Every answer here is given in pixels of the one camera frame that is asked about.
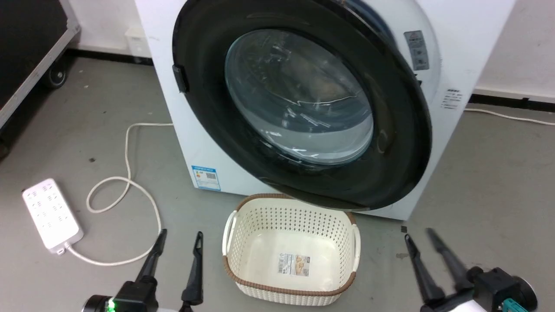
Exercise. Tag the white front-load washing machine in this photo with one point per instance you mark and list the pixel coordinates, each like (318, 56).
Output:
(459, 39)

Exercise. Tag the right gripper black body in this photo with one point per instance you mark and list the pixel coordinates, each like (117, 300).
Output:
(498, 288)

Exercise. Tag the black caster wheel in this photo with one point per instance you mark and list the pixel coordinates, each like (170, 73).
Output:
(57, 74)

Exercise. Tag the blue energy label sticker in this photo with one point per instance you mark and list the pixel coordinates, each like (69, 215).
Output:
(206, 177)

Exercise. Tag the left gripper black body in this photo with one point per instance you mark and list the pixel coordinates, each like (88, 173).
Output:
(134, 297)

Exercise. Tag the cream perforated laundry basket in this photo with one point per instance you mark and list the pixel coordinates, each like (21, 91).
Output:
(260, 225)

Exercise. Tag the white wall socket box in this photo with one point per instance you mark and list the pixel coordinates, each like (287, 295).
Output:
(138, 42)

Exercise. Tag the black round washer door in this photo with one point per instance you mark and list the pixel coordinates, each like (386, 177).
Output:
(390, 143)

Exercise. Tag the printed text sticker on washer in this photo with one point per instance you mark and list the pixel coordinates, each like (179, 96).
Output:
(452, 99)

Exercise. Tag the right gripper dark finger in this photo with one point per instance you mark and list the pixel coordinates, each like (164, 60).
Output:
(422, 273)
(448, 260)

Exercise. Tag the black flight case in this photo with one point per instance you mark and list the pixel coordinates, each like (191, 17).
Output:
(21, 39)

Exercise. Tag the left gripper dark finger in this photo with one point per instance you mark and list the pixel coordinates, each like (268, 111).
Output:
(152, 260)
(195, 273)

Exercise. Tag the grey warning sticker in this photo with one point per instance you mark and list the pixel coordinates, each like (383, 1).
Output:
(417, 50)

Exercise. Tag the paper label in basket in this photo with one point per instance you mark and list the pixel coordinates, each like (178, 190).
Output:
(295, 264)

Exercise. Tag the black door latch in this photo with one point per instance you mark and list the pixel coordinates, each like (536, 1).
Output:
(180, 78)

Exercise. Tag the white power strip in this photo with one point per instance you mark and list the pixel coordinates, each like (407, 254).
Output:
(52, 214)

